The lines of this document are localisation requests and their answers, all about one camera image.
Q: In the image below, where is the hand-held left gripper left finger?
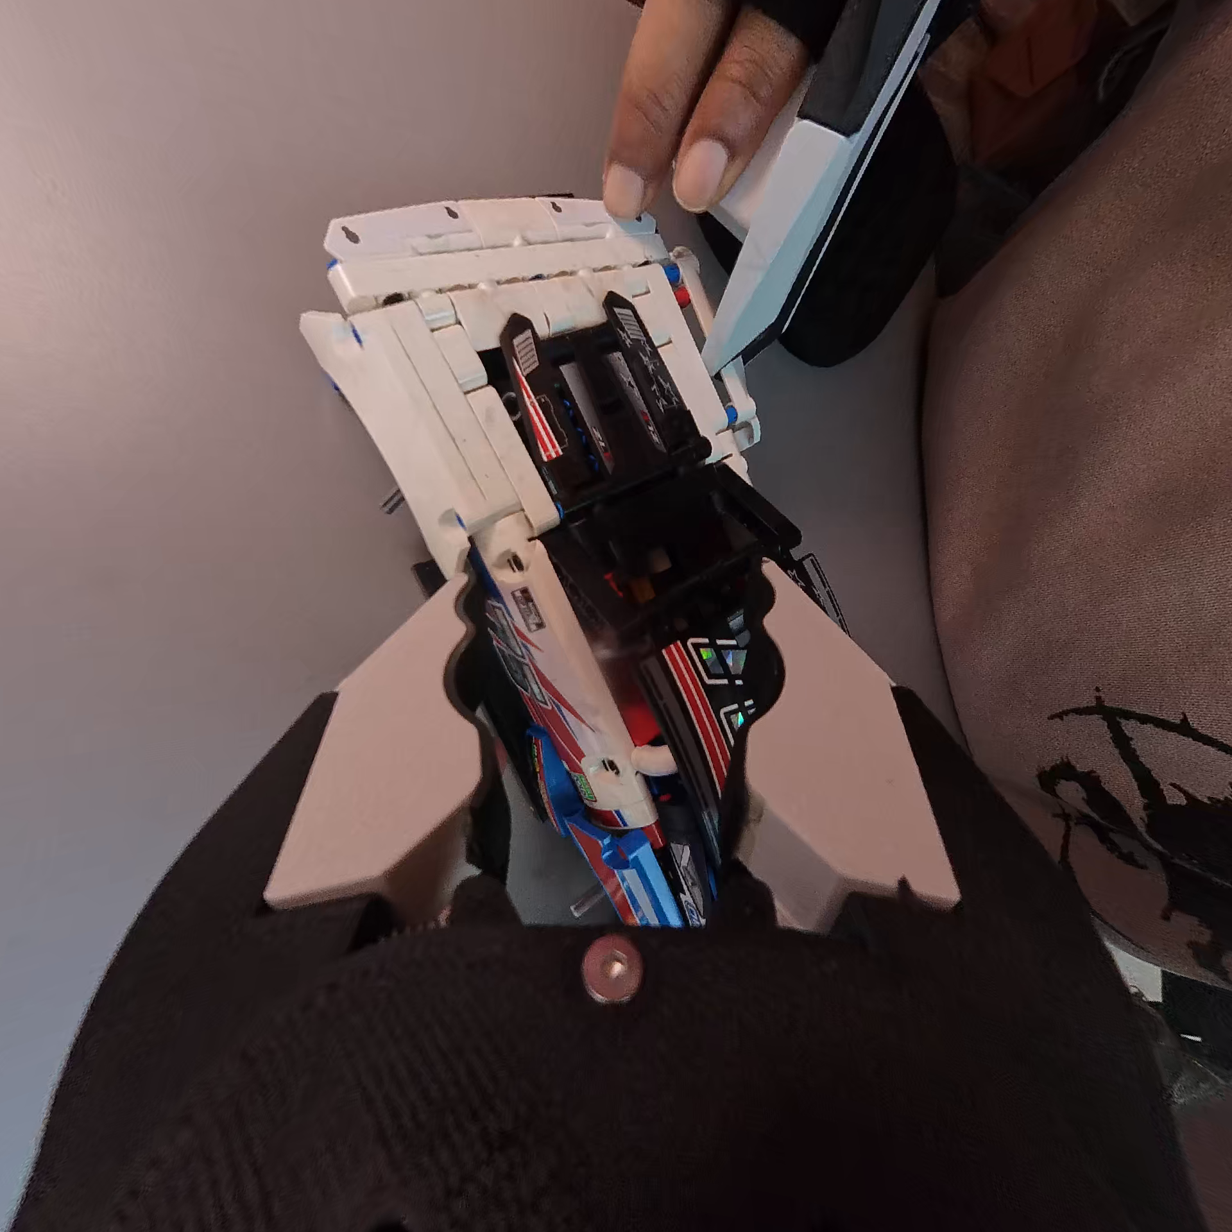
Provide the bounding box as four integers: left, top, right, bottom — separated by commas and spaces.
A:
264, 571, 509, 929

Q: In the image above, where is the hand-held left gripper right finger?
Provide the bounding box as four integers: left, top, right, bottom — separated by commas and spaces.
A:
733, 565, 963, 934

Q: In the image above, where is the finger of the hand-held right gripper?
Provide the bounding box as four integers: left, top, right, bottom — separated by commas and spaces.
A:
701, 0, 949, 378

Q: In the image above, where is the toy brick race car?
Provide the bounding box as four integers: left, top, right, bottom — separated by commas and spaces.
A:
297, 194, 850, 931

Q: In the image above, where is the person's right hand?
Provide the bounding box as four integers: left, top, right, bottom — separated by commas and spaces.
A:
604, 0, 814, 216

